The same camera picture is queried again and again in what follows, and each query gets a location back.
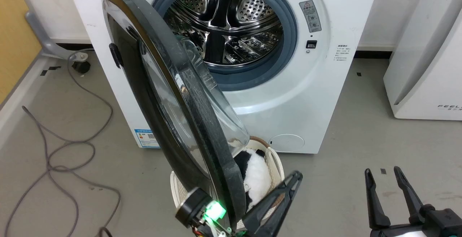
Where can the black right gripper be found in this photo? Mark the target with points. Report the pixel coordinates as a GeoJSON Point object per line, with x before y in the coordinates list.
{"type": "Point", "coordinates": [444, 224]}

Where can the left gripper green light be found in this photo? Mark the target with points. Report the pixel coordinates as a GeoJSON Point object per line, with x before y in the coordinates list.
{"type": "Point", "coordinates": [196, 208]}

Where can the black round glass washer door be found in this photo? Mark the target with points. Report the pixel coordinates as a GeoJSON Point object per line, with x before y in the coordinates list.
{"type": "Point", "coordinates": [202, 128]}

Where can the white front-load washing machine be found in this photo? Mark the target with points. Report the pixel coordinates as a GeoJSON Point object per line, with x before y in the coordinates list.
{"type": "Point", "coordinates": [325, 96]}

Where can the grey rubber door gasket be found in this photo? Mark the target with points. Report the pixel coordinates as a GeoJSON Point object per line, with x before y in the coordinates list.
{"type": "Point", "coordinates": [288, 45]}

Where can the black door latch socket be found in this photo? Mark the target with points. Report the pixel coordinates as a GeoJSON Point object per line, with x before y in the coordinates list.
{"type": "Point", "coordinates": [311, 44]}

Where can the black round machine foot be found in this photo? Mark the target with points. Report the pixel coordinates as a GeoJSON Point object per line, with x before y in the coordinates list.
{"type": "Point", "coordinates": [81, 67]}

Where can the black and white plush panda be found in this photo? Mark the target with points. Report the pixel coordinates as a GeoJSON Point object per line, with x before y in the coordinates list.
{"type": "Point", "coordinates": [257, 173]}

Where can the white plastic laundry basket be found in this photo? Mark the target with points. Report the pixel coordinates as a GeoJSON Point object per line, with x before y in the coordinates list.
{"type": "Point", "coordinates": [276, 163]}

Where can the round white filter cover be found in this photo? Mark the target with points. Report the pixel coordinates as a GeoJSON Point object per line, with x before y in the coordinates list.
{"type": "Point", "coordinates": [287, 143]}

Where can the white appliance with grey stripe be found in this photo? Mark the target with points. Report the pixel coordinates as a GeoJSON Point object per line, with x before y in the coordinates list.
{"type": "Point", "coordinates": [426, 67]}

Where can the blue energy label sticker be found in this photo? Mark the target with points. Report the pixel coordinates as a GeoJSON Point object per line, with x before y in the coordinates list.
{"type": "Point", "coordinates": [146, 138]}

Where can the steel washer drum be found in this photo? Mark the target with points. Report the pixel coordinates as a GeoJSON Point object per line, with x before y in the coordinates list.
{"type": "Point", "coordinates": [223, 24]}

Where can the grey warning label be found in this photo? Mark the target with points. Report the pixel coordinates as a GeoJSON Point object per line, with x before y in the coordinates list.
{"type": "Point", "coordinates": [310, 16]}

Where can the grey caster leg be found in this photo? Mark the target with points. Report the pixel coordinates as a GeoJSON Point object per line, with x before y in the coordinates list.
{"type": "Point", "coordinates": [38, 31]}

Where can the wooden panel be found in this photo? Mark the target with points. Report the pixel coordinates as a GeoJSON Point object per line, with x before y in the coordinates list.
{"type": "Point", "coordinates": [14, 38]}

